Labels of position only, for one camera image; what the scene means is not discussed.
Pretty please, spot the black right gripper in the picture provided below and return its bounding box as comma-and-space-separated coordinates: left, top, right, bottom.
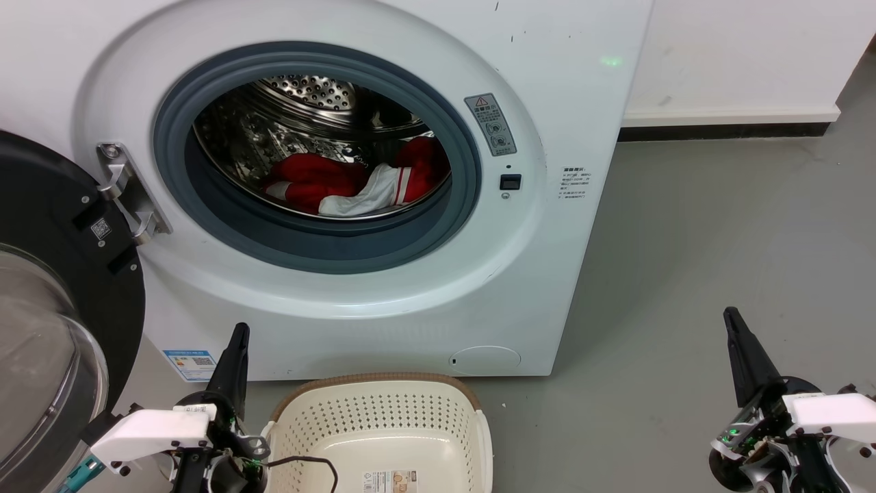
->
708, 307, 844, 493

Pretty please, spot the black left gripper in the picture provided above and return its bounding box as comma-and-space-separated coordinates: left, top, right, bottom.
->
171, 323, 269, 493

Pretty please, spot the red and white garment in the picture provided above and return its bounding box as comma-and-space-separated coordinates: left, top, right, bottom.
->
262, 136, 449, 217

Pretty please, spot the cream perforated laundry basket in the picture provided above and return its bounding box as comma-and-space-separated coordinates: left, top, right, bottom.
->
260, 372, 493, 493

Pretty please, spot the printed paper product label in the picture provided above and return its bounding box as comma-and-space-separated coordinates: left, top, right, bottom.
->
361, 470, 420, 493

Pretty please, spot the black round washer door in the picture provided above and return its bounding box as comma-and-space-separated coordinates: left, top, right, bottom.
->
0, 130, 146, 493

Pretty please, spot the stainless steel washing machine drum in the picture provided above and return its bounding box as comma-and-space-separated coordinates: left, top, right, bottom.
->
194, 75, 452, 220

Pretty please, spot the blue energy label sticker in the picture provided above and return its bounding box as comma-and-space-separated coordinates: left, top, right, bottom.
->
162, 349, 218, 382

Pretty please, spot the grey rubber door gasket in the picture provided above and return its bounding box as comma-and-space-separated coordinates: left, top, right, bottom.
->
153, 41, 482, 275

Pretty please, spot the white front-load washing machine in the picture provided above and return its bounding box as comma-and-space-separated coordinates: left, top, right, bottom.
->
0, 0, 654, 382

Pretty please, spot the silver metal door hinge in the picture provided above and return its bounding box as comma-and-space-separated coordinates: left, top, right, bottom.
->
97, 142, 172, 245

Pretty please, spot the white and black baseboard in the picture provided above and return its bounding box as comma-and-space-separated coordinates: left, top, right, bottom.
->
618, 105, 841, 143

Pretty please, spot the round white filter cover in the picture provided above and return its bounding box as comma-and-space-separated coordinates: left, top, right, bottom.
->
450, 345, 522, 377

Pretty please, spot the grey warning sticker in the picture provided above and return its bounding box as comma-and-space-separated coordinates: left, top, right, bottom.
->
464, 93, 517, 157

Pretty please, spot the thin black cable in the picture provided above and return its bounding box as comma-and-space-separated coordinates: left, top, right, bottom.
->
263, 455, 339, 493

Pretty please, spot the teal cable connector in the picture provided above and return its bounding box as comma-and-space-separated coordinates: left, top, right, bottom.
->
58, 457, 105, 493

